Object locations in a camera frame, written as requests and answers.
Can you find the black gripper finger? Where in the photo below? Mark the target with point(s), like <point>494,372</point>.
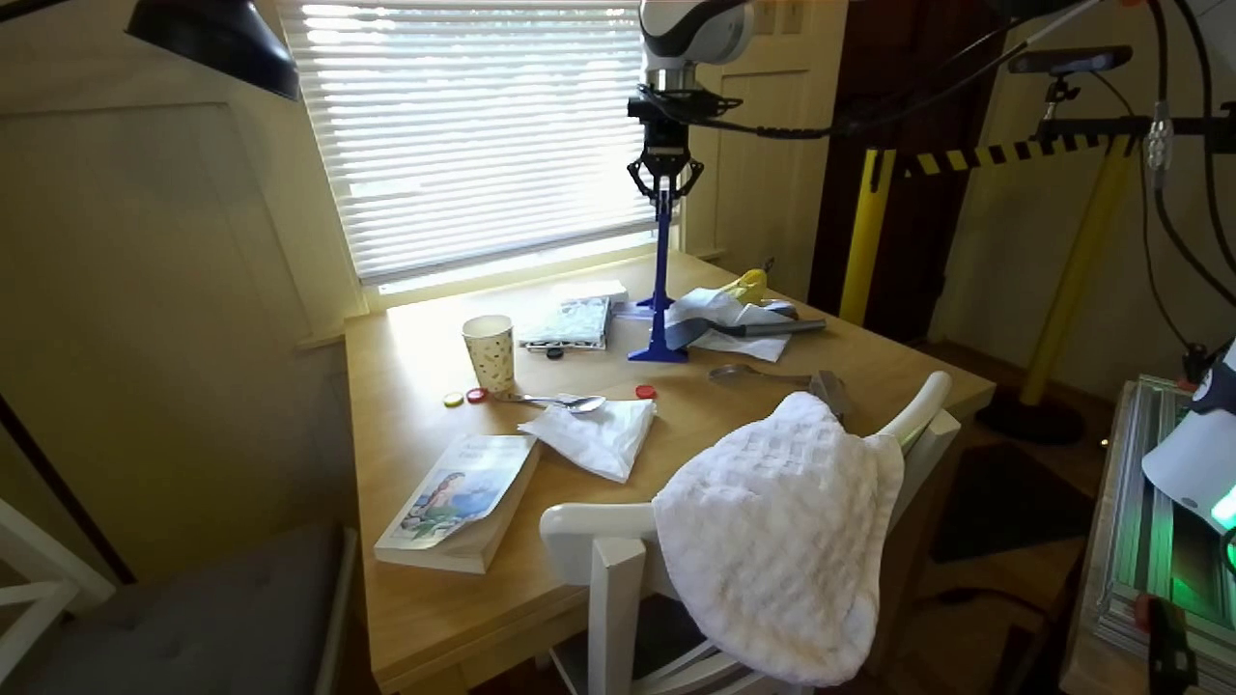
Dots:
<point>683,177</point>
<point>645,177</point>

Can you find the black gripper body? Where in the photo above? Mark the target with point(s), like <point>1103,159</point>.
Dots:
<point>669,135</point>

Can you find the blue gameboard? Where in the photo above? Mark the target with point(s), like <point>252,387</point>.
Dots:
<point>660,294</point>

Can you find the patterned white box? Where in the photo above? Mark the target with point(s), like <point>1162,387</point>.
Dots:
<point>574,316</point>

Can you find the dotted paper cup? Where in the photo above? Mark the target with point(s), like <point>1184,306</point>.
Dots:
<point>489,354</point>

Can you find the flat white napkin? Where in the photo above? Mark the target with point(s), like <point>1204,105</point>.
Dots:
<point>754,347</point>

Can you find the folded metal holder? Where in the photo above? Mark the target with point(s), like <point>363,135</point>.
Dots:
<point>837,390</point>

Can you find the folded white napkin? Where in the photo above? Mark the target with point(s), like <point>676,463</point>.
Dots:
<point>601,437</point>

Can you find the white panelled door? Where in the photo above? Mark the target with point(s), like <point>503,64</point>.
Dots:
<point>757,166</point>

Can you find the yellow bag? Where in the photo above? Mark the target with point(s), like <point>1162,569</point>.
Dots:
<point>744,282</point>

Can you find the white window blinds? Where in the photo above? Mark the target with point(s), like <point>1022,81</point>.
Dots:
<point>475,128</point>

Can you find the red game token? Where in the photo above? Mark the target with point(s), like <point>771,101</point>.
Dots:
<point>475,395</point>
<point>645,390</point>

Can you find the short silver spoon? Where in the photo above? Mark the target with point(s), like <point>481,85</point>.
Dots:
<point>574,404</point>

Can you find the dark wooden door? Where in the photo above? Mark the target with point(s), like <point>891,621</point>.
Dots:
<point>901,78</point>

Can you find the yellow game token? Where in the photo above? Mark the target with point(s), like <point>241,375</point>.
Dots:
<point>454,399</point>

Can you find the yellow black striped bar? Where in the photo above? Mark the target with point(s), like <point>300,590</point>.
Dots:
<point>1004,154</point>

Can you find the white knitted towel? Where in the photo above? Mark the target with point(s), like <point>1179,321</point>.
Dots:
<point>775,543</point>

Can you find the illustrated book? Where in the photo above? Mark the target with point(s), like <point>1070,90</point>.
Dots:
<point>457,502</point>

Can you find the white wooden chair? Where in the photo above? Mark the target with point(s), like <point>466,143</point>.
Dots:
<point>602,566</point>

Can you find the stacked metal frames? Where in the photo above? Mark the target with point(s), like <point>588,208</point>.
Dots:
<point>1133,543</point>

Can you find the white chair with grey cushion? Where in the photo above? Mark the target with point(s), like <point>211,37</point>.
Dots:
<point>194,617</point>

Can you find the red clamp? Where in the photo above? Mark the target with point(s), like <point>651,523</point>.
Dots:
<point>1162,643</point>

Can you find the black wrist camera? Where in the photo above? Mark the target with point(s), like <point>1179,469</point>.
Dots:
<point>680,101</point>

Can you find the thin yellow post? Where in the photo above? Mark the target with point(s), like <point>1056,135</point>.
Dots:
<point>868,231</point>

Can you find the black stereo camera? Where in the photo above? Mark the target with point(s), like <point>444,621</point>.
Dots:
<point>1067,59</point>

